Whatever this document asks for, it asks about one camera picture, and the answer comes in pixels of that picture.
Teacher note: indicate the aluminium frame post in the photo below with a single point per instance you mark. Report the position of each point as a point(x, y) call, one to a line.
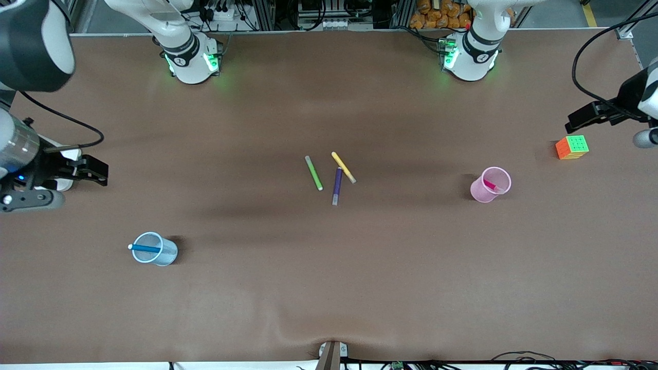
point(629, 28)

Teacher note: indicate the green marker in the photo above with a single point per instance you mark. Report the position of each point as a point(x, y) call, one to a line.
point(313, 172)

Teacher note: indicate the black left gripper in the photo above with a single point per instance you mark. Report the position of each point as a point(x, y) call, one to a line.
point(605, 111)

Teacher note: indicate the pink mesh cup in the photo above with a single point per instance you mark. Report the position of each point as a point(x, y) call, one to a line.
point(480, 195)

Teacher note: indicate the blue marker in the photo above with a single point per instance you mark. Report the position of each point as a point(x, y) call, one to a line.
point(146, 248)

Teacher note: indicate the light blue mesh cup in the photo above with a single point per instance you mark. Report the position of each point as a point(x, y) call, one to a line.
point(167, 257)

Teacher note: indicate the purple marker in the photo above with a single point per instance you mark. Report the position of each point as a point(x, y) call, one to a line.
point(337, 185)

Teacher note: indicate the colourful puzzle cube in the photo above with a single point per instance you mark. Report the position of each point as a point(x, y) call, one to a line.
point(576, 146)

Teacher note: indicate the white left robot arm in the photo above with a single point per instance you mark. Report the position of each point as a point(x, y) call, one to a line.
point(470, 61)

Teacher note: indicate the bag of orange snacks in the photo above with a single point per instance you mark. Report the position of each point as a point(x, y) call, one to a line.
point(437, 15)

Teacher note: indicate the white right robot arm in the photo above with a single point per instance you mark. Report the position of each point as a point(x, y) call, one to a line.
point(31, 41)

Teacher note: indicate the yellow marker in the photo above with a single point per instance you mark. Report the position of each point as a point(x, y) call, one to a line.
point(343, 166)

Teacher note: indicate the white stand with pole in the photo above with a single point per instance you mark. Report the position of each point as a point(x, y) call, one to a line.
point(62, 185)

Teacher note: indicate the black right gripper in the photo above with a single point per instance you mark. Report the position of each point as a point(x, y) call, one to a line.
point(45, 167)

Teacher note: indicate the pink marker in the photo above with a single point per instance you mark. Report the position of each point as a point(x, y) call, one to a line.
point(490, 185)

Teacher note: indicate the white power strip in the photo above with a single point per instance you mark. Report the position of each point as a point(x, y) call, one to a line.
point(221, 14)

